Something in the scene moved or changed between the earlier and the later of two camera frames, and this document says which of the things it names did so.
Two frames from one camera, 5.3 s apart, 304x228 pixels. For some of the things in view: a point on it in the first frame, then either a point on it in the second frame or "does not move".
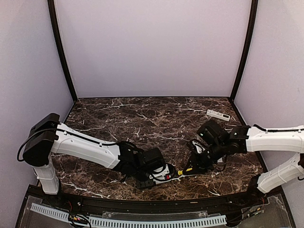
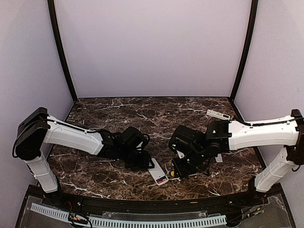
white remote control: x=218 y=115 does not move
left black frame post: x=57 y=33 does not move
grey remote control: x=168 y=177 -> x=157 y=174
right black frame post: x=252 y=32 does not move
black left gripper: x=141 y=185 -> x=144 y=163
